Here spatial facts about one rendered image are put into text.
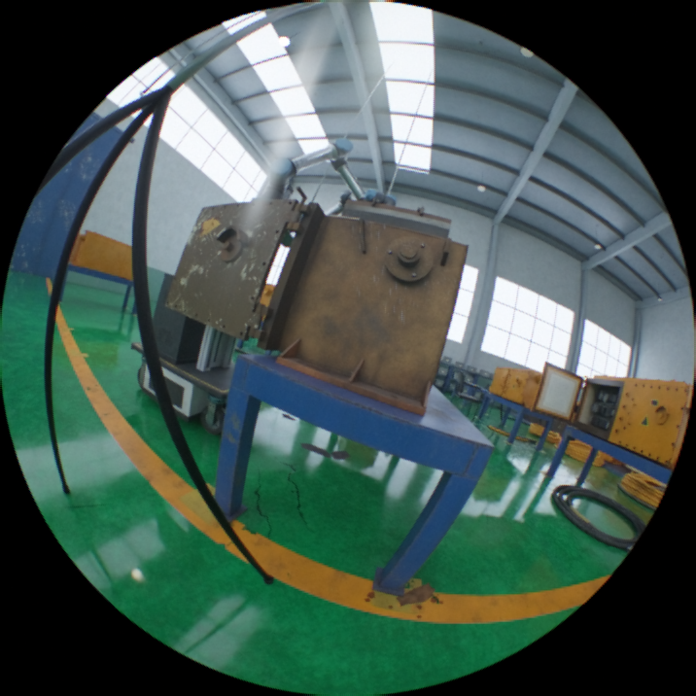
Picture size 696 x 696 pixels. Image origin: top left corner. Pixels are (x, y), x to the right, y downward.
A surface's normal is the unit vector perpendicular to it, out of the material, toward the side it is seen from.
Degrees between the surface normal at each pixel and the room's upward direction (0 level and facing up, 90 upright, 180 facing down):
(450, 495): 90
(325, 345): 90
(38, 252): 90
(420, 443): 90
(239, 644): 0
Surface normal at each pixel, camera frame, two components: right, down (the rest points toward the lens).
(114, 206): 0.93, 0.30
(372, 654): 0.30, -0.95
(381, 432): -0.24, -0.04
